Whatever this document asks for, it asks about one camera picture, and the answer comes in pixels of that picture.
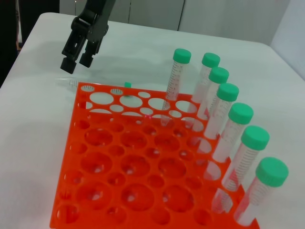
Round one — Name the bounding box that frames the clear test tube green cap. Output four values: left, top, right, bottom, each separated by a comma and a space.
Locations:
56, 78, 132, 98
196, 83, 240, 153
211, 125, 270, 214
160, 48, 192, 127
234, 156, 289, 226
188, 67, 230, 131
203, 103, 254, 182
188, 52, 221, 115

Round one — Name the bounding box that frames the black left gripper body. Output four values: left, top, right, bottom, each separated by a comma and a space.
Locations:
72, 0, 117, 45

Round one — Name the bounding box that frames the orange plastic test tube rack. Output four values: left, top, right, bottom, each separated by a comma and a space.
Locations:
49, 82, 262, 229

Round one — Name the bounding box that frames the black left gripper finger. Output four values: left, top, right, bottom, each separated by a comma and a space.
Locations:
79, 42, 102, 69
61, 20, 92, 74

